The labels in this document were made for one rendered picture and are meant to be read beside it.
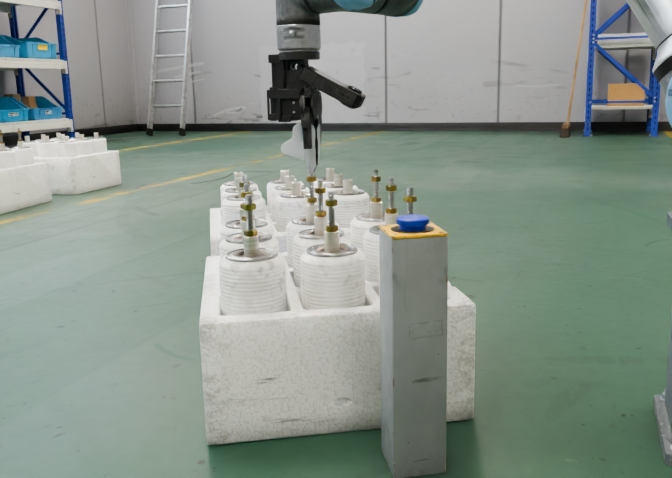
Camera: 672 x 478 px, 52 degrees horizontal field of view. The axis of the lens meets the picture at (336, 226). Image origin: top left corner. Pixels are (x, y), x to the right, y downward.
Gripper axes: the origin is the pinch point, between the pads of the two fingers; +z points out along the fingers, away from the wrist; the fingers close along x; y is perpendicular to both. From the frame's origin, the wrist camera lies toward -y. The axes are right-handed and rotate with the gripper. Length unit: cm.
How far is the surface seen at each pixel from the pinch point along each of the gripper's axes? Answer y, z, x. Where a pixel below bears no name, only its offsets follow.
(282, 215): 13.7, 13.5, -24.8
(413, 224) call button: -21.2, 2.4, 37.4
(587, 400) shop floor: -46, 35, 13
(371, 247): -11.8, 11.7, 10.7
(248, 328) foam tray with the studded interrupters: 1.5, 17.9, 33.8
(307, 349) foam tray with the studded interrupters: -5.9, 21.6, 31.0
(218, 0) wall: 272, -115, -666
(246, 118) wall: 244, 20, -662
